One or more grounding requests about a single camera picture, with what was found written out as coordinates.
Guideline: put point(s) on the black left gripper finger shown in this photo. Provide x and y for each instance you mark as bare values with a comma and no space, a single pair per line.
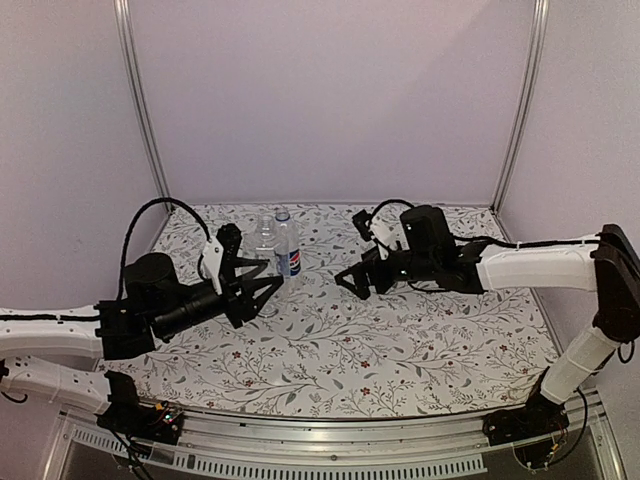
242,268
265,296

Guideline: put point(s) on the floral patterned table mat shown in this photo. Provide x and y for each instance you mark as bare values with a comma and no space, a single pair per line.
405,353

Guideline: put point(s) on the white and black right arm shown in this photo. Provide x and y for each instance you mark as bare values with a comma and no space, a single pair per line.
604,263

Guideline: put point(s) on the aluminium front frame rail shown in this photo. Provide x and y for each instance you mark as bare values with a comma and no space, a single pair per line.
226,445

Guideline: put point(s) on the left wrist camera on white mount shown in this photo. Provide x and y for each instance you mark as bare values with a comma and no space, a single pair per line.
219,258

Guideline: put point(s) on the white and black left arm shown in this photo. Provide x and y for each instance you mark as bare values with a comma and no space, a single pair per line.
157,308

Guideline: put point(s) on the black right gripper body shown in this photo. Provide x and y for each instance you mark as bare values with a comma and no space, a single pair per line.
385,281

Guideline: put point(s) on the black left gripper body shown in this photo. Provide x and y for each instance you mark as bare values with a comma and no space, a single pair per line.
236,305

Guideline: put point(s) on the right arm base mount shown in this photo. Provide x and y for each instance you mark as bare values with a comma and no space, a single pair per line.
537,417

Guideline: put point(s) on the aluminium corner post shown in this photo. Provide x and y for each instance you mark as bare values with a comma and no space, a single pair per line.
532,68
124,24

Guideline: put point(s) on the right wrist camera on white mount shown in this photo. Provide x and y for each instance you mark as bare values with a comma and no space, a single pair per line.
386,238

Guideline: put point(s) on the aluminium corner post right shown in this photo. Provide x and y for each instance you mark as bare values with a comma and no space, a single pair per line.
532,68

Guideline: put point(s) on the clear Pepsi plastic bottle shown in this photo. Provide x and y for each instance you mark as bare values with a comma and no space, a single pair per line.
289,254

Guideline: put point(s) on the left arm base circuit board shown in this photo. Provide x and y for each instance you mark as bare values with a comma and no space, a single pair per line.
126,415

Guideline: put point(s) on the wrist camera on white mount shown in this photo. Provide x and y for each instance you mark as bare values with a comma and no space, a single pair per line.
219,258
386,238

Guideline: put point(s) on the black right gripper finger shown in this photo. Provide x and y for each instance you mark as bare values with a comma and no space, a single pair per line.
362,270
356,282

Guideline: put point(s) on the aluminium corner post left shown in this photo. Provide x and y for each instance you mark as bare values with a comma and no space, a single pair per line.
124,24

